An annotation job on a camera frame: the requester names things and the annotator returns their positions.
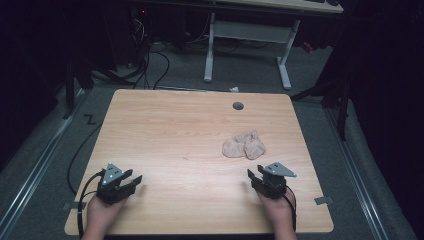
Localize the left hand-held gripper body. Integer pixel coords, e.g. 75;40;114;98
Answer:
95;162;135;205

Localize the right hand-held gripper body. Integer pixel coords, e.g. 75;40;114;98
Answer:
254;161;298;200

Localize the beige cloth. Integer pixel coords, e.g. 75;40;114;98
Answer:
221;129;267;161

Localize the person's right hand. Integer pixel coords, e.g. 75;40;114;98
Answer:
257;189;297;232

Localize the person's left hand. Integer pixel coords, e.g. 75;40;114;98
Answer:
85;194;129;234

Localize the grey tape strip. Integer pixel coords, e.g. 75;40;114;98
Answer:
61;201;88;212
314;195;334;206

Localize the black metal stand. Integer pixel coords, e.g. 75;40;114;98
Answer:
289;74;352;142
61;58;77;120

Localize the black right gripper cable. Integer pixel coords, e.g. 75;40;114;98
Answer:
282;184;298;233

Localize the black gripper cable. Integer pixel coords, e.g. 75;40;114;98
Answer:
77;169;107;239
282;184;298;233

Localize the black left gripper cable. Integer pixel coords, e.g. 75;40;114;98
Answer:
77;169;107;239

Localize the long black floor cable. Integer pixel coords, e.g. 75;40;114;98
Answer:
66;122;104;196

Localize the silver metal floor rail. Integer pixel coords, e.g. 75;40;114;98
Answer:
324;108;390;240
0;89;86;240

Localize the bundle of black cables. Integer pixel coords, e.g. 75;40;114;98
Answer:
114;14;172;91

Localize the white metal frame desk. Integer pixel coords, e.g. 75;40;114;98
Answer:
203;0;345;91

